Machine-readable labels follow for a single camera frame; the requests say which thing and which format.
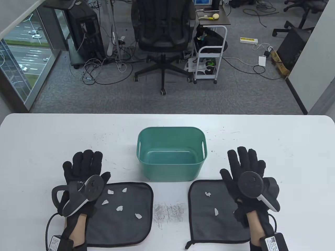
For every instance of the person's left hand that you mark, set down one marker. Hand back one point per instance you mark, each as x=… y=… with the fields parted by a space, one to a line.
x=83 y=164

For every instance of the person's right hand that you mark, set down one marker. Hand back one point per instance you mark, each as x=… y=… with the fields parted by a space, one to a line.
x=243 y=163

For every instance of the grey hand towel black trim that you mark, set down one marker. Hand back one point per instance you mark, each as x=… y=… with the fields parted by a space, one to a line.
x=209 y=230
x=125 y=230

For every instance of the black white handheld controller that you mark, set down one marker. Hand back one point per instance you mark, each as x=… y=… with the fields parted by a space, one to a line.
x=94 y=187
x=250 y=184

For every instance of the green plastic bin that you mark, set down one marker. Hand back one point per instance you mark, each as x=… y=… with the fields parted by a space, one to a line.
x=170 y=170

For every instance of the black wrist sensor box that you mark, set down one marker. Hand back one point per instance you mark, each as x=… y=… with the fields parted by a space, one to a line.
x=56 y=243
x=274 y=241

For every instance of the white flat adapter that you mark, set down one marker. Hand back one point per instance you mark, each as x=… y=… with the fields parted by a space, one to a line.
x=262 y=61

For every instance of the brown cardboard box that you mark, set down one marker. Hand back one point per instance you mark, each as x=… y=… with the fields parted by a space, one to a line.
x=280 y=65

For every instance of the green black item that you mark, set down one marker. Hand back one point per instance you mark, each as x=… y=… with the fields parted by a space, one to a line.
x=210 y=62

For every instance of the white bag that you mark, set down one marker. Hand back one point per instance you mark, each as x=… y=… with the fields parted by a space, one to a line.
x=195 y=65

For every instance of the white desk leg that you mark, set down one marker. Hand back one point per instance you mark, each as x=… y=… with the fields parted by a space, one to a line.
x=111 y=48

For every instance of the black cabinet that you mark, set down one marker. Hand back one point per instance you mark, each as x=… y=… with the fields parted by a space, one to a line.
x=290 y=49

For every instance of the white yellow power strip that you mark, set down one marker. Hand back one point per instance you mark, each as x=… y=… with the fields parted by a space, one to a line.
x=248 y=40

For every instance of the glass window panel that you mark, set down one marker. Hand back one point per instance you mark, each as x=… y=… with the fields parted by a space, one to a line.
x=23 y=52

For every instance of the black bag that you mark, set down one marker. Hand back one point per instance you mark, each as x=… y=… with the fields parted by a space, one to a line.
x=212 y=39

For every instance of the small black white adapter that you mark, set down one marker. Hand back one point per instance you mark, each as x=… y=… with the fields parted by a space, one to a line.
x=121 y=39

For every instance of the white cart wooden top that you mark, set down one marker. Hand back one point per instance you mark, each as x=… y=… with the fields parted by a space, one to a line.
x=222 y=19

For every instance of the yellow round toy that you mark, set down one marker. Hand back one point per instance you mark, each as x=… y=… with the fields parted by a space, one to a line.
x=216 y=16

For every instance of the dark flat device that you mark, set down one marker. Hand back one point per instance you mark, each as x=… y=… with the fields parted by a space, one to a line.
x=210 y=9

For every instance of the black mesh office chair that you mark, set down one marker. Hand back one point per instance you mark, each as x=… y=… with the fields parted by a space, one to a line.
x=162 y=26

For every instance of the black swivel chair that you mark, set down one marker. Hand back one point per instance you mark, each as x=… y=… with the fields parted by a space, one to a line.
x=305 y=15

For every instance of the blue panel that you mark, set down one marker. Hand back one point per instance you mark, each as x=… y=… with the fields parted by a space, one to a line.
x=202 y=2

